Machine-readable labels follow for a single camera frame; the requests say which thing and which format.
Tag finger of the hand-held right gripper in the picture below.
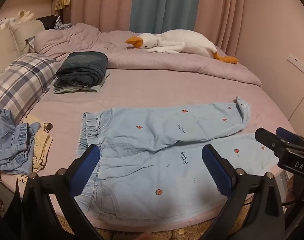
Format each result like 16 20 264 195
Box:
276 127 304 150
255 127 288 158

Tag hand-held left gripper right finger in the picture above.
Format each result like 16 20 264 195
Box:
202 144 286 240

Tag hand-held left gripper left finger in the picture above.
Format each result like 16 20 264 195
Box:
22 144 105 240

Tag light blue strawberry print pants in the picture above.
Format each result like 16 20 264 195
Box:
74 96 280 222

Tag beige printed garment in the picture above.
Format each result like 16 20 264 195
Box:
16 114 54 174

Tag blue denim shorts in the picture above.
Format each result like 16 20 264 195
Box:
0 109 41 175

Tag folded green garment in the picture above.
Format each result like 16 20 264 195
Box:
53 73 110 94

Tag bed with pink sheet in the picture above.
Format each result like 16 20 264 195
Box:
0 65 296 233

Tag folded dark jeans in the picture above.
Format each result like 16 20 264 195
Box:
55 51 109 87

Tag plaid pillow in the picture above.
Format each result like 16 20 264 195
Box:
0 53 63 128

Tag lilac duvet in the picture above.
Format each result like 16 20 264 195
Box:
33 22 263 88

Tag white goose plush toy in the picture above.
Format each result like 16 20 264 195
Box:
125 29 240 65

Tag pink curtain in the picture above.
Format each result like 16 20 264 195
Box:
70 0 135 33
189 0 245 49

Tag plaid shirt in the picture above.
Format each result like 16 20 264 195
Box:
53 17 74 31

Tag cream pillow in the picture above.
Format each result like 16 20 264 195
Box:
9 19 46 55

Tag dark garment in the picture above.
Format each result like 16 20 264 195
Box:
37 15 59 30

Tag small white plush toy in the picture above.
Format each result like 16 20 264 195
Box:
0 9 35 32

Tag blue curtain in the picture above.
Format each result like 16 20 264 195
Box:
129 0 195 36

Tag white cable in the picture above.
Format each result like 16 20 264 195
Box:
288 79 304 122

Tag white wall socket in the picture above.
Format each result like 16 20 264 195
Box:
287 52 304 75

